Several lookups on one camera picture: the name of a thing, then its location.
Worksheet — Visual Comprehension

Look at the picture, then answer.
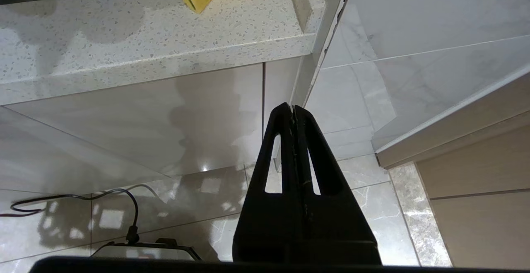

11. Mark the wood tone cabinet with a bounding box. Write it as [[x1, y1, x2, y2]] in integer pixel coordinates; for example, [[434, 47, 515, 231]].
[[375, 72, 530, 271]]

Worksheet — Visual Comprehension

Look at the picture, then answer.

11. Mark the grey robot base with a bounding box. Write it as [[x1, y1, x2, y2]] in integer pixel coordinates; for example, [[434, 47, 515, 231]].
[[90, 238, 202, 262]]

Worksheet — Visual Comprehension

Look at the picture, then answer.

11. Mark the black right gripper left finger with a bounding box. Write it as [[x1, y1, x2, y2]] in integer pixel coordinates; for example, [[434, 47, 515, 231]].
[[233, 102, 305, 263]]

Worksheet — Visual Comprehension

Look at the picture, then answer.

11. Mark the black floor power cable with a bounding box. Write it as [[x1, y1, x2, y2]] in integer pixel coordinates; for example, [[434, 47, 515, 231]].
[[0, 188, 140, 244]]

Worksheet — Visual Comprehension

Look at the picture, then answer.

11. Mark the glossy white base cabinet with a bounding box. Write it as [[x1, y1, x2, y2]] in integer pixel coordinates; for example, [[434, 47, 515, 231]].
[[0, 56, 317, 195]]

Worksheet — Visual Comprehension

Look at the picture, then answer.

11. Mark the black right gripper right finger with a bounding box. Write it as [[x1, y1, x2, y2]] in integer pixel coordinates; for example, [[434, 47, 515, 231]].
[[295, 106, 381, 264]]

